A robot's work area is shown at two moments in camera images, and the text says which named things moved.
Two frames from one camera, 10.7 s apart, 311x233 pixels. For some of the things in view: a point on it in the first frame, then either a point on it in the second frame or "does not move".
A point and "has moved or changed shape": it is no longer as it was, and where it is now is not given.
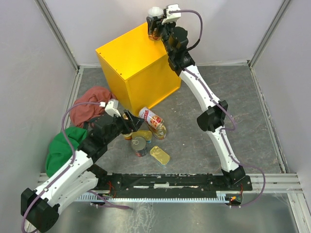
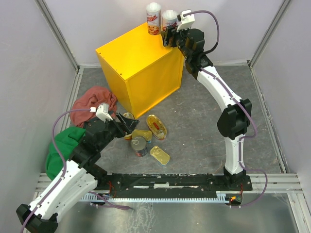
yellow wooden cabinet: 138,70 does not move
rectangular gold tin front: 158,153 does not move
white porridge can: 153,119 has moved or changed shape
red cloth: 85,113 does not move
